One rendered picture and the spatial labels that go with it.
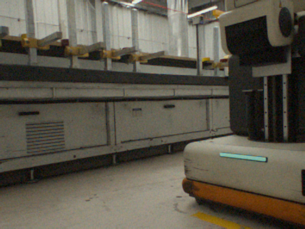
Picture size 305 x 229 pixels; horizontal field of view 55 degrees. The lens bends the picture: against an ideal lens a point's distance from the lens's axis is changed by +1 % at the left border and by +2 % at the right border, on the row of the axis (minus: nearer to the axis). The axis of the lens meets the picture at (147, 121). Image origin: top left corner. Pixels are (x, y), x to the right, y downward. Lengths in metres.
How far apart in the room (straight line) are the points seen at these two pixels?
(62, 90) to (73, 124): 0.36
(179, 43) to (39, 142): 5.63
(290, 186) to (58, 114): 1.50
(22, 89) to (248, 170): 1.23
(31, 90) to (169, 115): 1.37
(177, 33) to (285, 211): 6.43
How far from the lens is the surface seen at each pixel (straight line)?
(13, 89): 1.74
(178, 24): 7.33
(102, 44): 1.69
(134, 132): 2.43
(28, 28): 1.80
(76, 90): 1.88
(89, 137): 2.19
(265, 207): 1.14
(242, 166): 1.15
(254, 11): 1.18
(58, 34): 1.57
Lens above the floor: 0.45
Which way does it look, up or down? 3 degrees down
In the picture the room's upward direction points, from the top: 3 degrees counter-clockwise
